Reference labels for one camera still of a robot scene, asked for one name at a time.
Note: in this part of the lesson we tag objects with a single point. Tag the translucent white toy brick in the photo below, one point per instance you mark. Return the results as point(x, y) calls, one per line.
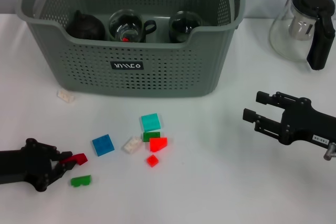
point(132, 145)

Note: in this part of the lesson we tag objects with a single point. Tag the small red toy brick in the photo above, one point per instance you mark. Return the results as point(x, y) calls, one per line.
point(152, 160)
point(126, 39)

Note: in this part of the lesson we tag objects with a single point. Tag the clear small lego brick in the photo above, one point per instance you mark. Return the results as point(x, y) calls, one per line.
point(65, 96)

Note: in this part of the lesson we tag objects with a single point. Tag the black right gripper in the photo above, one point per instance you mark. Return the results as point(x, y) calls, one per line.
point(307, 127)

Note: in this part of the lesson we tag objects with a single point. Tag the teal toy brick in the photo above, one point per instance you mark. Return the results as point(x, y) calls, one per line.
point(150, 122)

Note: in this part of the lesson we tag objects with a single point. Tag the dark green flat toy brick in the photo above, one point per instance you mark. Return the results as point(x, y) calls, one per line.
point(151, 136)

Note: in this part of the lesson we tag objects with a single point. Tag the glass teacup with black sleeve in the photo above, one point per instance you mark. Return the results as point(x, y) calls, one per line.
point(126, 28)
point(183, 28)

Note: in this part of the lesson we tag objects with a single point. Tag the dark red bent toy brick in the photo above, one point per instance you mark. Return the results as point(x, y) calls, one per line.
point(80, 158)

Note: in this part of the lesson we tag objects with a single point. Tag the grey perforated plastic storage bin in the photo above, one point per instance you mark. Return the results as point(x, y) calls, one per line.
point(157, 77)

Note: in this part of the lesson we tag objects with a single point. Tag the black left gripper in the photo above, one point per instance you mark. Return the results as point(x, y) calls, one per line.
point(26, 163)

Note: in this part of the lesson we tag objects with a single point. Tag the blue toy brick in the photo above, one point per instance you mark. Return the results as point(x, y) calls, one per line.
point(103, 145)

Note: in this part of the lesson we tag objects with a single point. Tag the dark round clay teapot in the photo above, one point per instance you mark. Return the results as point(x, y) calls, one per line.
point(85, 28)

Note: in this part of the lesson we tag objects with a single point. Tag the bright green arched toy brick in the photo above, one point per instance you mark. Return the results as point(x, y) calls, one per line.
point(81, 180)

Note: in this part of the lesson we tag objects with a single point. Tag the red sloped toy brick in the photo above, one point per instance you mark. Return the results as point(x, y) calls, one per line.
point(157, 144)

